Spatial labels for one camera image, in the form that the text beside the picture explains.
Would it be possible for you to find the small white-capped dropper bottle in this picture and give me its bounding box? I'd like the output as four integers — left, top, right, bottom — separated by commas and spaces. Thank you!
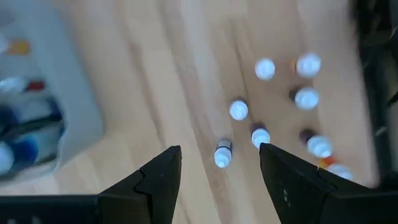
228, 99, 249, 121
213, 138, 233, 169

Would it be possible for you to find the small yellow dropper bottle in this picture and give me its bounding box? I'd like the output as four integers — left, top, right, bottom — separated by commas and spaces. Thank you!
0, 37, 32, 57

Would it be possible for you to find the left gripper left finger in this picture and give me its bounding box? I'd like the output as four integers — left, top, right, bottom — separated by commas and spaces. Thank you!
99, 145, 183, 224

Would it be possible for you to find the small black dropper bottle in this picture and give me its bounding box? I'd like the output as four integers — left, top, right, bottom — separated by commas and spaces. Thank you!
288, 86, 320, 111

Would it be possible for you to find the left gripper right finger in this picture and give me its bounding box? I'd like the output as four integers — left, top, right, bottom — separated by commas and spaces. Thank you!
259, 142, 374, 224

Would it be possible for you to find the grey plastic bin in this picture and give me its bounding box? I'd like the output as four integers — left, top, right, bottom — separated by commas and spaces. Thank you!
0, 0, 105, 188

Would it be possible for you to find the large blue food coloring bottle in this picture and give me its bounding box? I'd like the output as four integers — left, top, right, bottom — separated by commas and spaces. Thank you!
0, 124, 68, 178

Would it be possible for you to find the small blue dropper bottle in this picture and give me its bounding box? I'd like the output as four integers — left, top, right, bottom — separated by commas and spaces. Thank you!
250, 122, 271, 149

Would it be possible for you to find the small violet dropper bottle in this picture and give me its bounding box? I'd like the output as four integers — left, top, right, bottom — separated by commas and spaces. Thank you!
298, 128, 334, 159

